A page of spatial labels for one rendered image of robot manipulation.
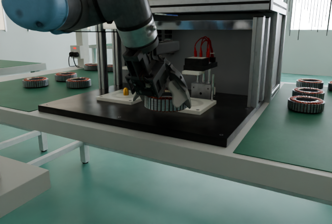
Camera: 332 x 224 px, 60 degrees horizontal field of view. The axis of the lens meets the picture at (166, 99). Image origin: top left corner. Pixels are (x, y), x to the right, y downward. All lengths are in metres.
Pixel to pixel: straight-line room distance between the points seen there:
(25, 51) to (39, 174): 5.75
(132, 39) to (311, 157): 0.45
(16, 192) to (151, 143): 0.31
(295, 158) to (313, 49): 6.61
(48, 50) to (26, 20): 6.22
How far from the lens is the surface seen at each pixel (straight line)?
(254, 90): 0.95
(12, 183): 0.60
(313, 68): 7.28
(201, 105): 0.91
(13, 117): 1.09
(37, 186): 0.61
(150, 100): 0.70
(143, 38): 0.57
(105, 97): 1.02
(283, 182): 0.65
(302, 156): 0.69
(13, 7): 0.43
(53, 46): 6.72
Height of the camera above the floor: 1.02
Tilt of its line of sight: 14 degrees down
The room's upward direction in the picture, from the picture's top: straight up
